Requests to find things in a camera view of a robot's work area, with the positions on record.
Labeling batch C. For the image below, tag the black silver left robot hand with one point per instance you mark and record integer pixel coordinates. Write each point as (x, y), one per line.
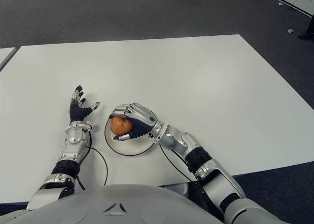
(76, 112)

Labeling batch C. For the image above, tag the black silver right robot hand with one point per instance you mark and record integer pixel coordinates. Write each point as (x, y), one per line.
(143, 118)

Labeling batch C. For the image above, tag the red yellow apple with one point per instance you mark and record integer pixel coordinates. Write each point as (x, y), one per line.
(120, 126)

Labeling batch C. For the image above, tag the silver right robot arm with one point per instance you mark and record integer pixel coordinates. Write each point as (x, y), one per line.
(211, 170)

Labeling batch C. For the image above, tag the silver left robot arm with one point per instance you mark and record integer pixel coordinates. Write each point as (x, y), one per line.
(73, 138)

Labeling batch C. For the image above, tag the white plate with black rim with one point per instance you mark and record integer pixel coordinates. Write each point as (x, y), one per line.
(130, 148)

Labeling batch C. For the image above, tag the white side table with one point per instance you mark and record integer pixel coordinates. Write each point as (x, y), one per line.
(5, 55)

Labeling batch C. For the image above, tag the grey robot torso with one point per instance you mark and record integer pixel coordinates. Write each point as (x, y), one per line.
(110, 206)

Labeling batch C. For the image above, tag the dark shoe and trouser leg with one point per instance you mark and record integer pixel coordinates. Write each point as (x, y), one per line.
(309, 32)

